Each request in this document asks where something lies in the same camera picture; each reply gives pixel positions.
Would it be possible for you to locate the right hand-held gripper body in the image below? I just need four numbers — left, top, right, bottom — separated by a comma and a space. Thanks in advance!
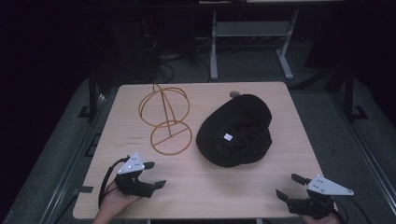
287, 174, 355, 220

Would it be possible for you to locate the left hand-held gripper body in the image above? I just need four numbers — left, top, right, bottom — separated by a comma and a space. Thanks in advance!
114, 151, 149, 198

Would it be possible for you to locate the gold wire hat stand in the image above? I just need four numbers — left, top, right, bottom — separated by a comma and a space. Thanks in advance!
138, 83, 193, 157

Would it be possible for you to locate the black cap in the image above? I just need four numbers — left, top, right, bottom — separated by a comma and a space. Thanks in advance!
195, 93, 274, 169

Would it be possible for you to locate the person's right hand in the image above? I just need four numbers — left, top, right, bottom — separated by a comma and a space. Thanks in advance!
300, 201, 344, 224

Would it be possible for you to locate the person's left hand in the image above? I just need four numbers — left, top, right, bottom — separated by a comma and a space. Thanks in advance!
94, 181, 143, 218

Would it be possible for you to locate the black metal stand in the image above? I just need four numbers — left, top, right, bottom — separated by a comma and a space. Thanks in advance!
77, 66, 107, 122
326, 62, 370, 123

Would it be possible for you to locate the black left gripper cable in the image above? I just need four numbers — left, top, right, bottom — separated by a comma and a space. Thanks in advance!
97, 156, 131, 210

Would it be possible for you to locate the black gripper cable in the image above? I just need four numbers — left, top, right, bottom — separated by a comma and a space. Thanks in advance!
335, 196, 372, 224
97, 156, 131, 210

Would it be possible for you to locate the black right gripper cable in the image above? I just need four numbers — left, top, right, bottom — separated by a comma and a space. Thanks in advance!
335, 196, 372, 224

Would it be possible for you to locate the aluminium frame rail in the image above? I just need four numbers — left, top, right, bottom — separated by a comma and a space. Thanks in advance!
38, 92, 108, 224
328, 91, 396, 208

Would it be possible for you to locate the bundle of floor cables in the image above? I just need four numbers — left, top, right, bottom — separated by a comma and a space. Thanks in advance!
141, 15, 213, 84

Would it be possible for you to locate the grey metal desk frame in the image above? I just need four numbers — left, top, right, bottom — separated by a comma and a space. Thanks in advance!
209, 9, 300, 82

